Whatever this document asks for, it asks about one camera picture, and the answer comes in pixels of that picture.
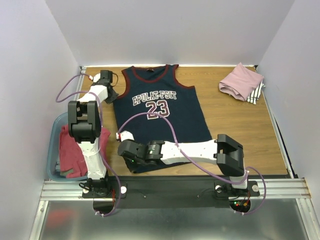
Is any navy basketball tank top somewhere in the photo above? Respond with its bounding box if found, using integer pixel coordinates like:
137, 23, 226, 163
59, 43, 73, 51
112, 64, 213, 175

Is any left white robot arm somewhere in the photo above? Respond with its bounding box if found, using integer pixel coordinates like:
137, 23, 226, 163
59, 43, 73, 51
68, 70, 118, 198

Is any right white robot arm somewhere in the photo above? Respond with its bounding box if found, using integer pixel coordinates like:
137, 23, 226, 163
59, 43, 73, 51
116, 131, 248, 195

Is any maroon red tank top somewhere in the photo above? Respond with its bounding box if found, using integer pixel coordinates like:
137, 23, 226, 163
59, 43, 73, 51
58, 124, 111, 179

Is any folded pink tank top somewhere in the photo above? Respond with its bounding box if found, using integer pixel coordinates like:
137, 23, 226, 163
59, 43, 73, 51
218, 62, 264, 102

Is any striped white folded tank top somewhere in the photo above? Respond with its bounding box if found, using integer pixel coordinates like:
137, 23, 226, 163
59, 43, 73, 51
246, 81, 265, 105

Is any blue plastic bin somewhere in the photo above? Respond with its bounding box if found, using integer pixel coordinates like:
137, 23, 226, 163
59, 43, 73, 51
46, 112, 87, 182

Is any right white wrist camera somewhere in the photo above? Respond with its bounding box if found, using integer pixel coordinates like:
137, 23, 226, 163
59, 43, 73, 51
115, 130, 135, 142

